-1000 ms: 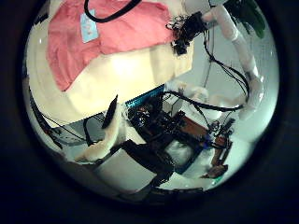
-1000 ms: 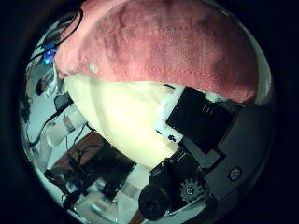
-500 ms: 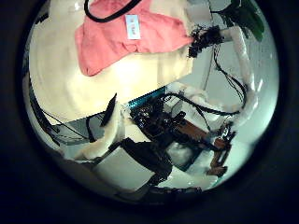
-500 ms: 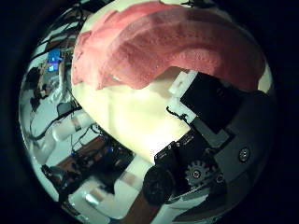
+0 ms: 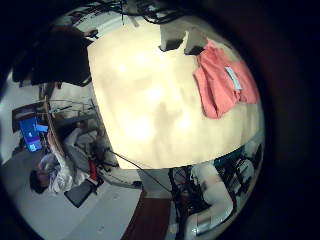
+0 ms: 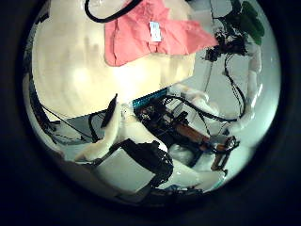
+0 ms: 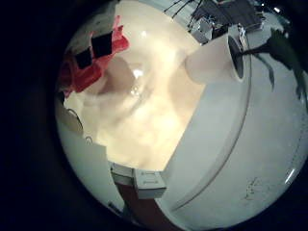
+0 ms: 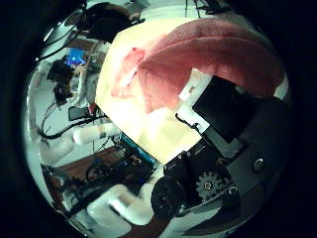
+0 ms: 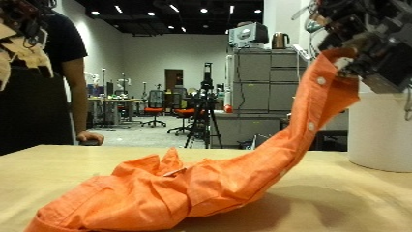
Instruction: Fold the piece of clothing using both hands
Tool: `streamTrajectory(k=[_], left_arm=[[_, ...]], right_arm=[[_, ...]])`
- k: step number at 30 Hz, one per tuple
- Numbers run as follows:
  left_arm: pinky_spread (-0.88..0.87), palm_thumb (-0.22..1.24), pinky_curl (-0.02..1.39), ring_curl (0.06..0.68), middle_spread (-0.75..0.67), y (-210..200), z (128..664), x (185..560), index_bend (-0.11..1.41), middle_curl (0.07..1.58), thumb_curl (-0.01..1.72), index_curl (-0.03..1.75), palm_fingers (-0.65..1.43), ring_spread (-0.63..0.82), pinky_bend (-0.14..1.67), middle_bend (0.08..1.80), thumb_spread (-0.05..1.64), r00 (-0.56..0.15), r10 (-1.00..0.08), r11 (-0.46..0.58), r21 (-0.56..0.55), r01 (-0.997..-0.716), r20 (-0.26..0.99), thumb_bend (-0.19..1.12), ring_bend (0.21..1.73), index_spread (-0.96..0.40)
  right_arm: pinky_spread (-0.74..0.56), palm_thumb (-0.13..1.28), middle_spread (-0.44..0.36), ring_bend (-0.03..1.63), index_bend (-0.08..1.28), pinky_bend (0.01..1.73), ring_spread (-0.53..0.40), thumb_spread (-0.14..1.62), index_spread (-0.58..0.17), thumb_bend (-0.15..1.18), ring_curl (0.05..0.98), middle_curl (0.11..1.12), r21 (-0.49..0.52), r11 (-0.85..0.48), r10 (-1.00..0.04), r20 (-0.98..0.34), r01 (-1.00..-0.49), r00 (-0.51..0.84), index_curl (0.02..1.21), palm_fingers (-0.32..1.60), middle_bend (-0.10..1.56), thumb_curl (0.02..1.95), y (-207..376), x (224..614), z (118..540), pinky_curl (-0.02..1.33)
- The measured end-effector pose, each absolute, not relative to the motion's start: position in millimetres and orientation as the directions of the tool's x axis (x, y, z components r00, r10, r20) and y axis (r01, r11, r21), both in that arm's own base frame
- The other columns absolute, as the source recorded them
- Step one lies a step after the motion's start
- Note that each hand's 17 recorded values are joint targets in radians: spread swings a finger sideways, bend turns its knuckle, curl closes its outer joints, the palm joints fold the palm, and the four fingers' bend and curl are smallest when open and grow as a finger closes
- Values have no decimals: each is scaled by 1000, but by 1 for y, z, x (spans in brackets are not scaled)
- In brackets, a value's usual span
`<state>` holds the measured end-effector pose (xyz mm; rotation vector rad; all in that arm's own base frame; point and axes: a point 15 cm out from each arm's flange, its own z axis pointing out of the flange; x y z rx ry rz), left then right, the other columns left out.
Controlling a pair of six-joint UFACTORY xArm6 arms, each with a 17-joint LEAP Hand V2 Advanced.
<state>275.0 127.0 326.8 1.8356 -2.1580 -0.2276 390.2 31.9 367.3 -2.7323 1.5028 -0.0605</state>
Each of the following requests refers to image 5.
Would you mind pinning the orange button shirt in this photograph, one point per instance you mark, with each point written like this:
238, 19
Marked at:
216, 90

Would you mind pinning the black metal stand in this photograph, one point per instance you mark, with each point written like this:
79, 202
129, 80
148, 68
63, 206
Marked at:
178, 193

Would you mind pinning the small red item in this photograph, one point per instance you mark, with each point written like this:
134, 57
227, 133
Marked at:
92, 170

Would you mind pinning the white plant pot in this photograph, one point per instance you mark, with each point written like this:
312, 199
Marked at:
171, 33

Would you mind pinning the black electronics clutter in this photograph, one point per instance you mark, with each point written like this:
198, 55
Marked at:
240, 173

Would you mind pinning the person in white shirt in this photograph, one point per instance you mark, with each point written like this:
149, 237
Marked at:
63, 166

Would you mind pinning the black flat panel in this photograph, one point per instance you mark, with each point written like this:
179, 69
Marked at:
80, 194

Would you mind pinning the black chair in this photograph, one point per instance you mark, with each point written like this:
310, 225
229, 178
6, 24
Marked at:
60, 56

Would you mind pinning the blue monitor screen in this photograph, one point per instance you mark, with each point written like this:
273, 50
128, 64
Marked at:
30, 133

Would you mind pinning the dark wooden desk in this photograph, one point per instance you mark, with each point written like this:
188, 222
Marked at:
26, 111

